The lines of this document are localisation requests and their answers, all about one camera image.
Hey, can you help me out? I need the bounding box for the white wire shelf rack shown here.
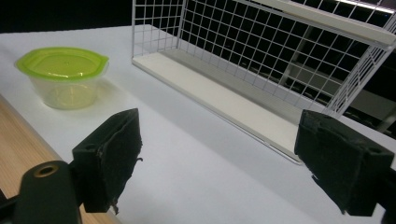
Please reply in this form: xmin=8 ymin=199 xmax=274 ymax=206
xmin=131 ymin=0 xmax=396 ymax=165

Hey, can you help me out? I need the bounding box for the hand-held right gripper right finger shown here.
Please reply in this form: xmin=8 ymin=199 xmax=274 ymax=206
xmin=293 ymin=108 xmax=396 ymax=217

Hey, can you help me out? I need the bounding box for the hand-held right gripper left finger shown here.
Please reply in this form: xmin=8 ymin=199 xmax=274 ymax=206
xmin=71 ymin=107 xmax=144 ymax=216

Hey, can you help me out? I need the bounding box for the clear container with green lid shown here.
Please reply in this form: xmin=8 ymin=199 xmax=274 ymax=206
xmin=14 ymin=47 xmax=110 ymax=110

